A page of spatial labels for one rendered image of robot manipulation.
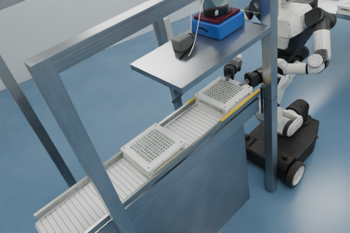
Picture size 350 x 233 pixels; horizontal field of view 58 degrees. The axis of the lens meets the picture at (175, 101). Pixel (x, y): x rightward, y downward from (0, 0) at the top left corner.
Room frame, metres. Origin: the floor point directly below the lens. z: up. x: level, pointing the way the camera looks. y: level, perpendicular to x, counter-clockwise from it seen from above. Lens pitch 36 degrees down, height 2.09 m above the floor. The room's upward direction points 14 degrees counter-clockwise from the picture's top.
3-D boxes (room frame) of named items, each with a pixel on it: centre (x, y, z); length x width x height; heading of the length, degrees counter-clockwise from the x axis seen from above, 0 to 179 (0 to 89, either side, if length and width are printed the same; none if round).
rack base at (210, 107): (1.48, -0.29, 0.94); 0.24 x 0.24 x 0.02; 34
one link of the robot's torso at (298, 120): (1.83, -0.83, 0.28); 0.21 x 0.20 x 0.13; 124
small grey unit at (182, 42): (1.42, -0.11, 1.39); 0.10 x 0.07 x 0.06; 124
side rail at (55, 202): (1.31, 0.20, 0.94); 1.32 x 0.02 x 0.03; 124
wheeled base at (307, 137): (1.81, -0.80, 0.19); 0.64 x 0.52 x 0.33; 124
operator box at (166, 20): (2.34, -0.04, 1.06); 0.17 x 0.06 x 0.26; 34
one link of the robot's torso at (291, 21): (1.85, -0.86, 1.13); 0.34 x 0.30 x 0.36; 34
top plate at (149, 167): (1.17, 0.16, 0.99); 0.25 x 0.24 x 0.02; 34
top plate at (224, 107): (1.48, -0.29, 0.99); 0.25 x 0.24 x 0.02; 34
